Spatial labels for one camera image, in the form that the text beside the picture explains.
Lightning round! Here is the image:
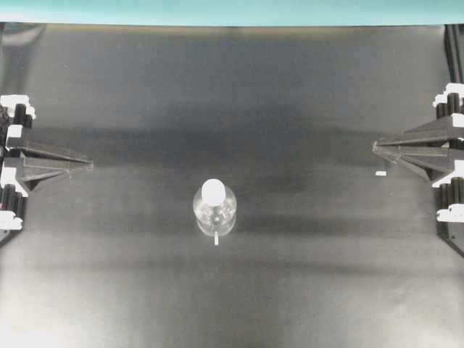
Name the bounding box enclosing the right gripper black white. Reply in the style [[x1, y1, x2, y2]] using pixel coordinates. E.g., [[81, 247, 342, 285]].
[[373, 83, 463, 222]]

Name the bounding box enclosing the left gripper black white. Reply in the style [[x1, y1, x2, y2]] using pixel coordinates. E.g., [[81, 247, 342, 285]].
[[1, 94, 94, 230]]

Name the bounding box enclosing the clear plastic bottle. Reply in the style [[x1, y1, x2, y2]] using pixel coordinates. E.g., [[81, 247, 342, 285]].
[[192, 184, 238, 237]]

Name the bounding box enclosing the black frame rail right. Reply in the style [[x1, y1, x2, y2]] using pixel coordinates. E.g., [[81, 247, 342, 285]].
[[444, 24, 463, 83]]

